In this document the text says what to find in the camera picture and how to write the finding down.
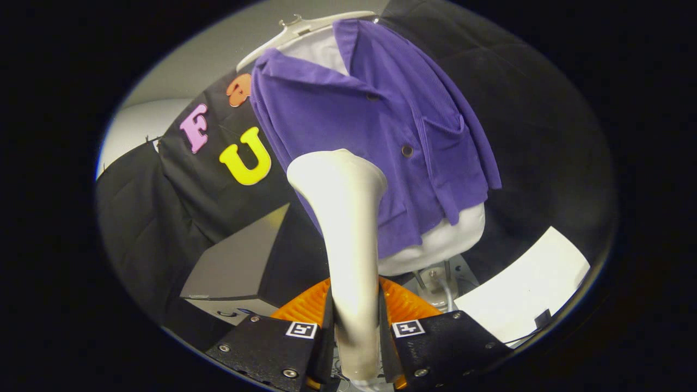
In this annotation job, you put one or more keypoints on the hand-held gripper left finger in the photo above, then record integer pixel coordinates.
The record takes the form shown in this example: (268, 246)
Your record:
(261, 348)

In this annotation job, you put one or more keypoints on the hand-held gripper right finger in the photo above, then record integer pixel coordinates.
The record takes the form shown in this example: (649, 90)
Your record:
(452, 348)

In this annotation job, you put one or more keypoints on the white garment steamer head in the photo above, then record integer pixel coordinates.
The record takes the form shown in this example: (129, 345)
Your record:
(348, 228)

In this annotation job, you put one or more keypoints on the purple jacket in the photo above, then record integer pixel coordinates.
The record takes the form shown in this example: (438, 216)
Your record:
(348, 114)

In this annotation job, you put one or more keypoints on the steamer stand base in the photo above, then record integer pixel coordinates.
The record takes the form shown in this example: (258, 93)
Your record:
(435, 283)

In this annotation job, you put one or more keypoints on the white clothes hanger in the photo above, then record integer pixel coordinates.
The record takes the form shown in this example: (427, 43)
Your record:
(294, 35)

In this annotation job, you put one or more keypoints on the grey cabinet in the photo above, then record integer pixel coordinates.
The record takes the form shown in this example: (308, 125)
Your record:
(234, 267)

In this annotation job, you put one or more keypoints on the white flat sheet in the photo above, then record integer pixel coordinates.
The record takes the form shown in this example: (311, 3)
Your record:
(523, 288)

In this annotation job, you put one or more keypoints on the small black block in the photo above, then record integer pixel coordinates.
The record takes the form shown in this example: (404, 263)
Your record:
(543, 318)

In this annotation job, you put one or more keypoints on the white padded ironing form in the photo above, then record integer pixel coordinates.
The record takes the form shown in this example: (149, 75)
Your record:
(435, 245)

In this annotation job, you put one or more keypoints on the black backdrop cloth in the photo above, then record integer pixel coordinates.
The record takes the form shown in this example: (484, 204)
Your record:
(544, 136)

